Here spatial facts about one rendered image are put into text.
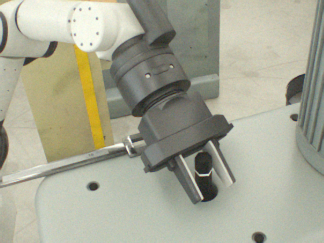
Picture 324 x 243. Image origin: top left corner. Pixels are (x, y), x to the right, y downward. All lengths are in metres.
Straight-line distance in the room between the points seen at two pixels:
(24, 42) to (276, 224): 0.50
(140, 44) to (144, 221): 0.22
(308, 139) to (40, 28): 0.43
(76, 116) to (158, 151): 2.13
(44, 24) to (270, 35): 4.05
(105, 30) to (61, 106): 2.03
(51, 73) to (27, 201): 1.09
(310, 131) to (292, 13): 4.52
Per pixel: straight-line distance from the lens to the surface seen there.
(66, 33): 0.70
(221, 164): 0.58
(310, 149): 0.64
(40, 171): 0.66
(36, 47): 0.84
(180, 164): 0.57
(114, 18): 0.61
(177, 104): 0.58
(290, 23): 4.94
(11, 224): 1.04
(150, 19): 0.60
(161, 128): 0.57
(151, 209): 0.60
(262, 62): 4.29
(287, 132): 0.70
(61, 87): 2.54
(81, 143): 2.80
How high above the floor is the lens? 2.35
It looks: 41 degrees down
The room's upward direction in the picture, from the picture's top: 4 degrees counter-clockwise
